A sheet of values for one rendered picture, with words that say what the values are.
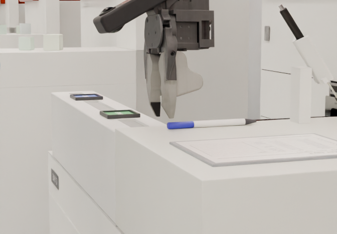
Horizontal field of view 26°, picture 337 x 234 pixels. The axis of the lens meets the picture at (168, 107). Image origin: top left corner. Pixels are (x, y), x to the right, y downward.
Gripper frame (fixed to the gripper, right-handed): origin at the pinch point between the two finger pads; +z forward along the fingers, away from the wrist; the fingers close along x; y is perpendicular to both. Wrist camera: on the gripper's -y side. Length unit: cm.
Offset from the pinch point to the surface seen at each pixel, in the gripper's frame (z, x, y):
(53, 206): 23, 58, -4
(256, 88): 7, 394, 217
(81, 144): 7.3, 27.6, -4.8
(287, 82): -2, 67, 59
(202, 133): 3.4, -4.9, 4.6
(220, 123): 2.4, -0.5, 9.3
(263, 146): 4.2, -18.2, 7.1
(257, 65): -11, 391, 217
